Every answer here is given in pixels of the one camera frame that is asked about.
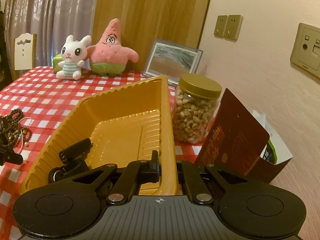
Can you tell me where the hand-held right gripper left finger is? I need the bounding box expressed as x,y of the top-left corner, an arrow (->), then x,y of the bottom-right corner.
71,150 -> 161,204

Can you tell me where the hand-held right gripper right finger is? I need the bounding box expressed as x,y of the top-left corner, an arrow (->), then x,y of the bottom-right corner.
176,160 -> 248,204

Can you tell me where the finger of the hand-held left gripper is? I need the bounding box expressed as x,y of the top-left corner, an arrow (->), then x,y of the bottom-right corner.
0,145 -> 23,166

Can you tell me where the dark wooden bead bracelet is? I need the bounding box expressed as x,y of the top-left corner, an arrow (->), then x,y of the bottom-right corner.
0,108 -> 32,153

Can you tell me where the gold plastic tray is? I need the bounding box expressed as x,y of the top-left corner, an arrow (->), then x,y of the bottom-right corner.
19,75 -> 179,198

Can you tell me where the dark brown box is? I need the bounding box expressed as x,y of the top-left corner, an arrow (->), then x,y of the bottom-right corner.
194,88 -> 275,185

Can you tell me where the nut jar with gold lid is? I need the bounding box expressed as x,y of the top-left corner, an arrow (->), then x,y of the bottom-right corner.
171,73 -> 223,144

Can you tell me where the red white checked tablecloth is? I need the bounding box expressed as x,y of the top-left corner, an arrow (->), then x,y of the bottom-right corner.
0,66 -> 210,240

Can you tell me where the blue green box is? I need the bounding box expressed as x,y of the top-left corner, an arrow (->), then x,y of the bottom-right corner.
260,140 -> 278,165

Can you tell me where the white wooden chair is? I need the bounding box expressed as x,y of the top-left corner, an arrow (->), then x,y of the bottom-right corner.
13,33 -> 38,81

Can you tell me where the green tissue box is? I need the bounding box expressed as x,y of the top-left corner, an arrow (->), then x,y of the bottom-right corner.
52,54 -> 66,73

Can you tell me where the white bunny plush toy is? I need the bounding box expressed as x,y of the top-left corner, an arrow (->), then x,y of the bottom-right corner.
55,34 -> 92,80

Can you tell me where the pink starfish plush toy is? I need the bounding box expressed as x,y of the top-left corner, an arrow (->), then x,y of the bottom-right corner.
86,18 -> 139,76

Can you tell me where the sheer grey curtain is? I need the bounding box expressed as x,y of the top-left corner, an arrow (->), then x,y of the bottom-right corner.
4,0 -> 102,68

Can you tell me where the clear acrylic picture frame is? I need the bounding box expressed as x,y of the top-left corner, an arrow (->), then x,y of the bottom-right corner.
143,38 -> 203,86

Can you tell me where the beige wall power socket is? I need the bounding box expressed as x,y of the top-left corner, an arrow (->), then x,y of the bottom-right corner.
213,15 -> 228,38
224,14 -> 244,41

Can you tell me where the beige wall data socket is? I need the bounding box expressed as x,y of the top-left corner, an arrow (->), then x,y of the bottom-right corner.
289,22 -> 320,71

